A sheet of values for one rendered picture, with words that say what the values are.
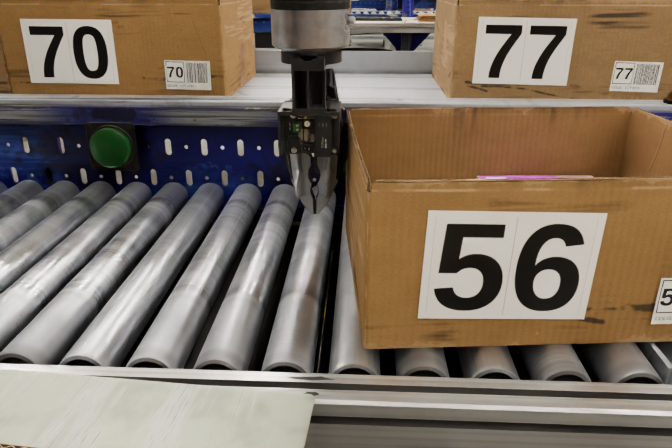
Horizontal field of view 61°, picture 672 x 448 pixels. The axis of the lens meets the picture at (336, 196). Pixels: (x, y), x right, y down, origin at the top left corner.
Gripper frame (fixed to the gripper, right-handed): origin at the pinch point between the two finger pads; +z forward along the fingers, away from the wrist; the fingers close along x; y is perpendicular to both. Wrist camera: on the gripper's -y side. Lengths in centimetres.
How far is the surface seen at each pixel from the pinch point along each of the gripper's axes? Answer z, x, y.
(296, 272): 5.4, -1.6, 9.4
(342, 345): 5.6, 4.5, 23.5
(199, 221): 6.4, -18.2, -7.4
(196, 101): -8.6, -21.7, -23.1
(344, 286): 5.7, 4.3, 11.9
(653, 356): 6.5, 34.7, 22.6
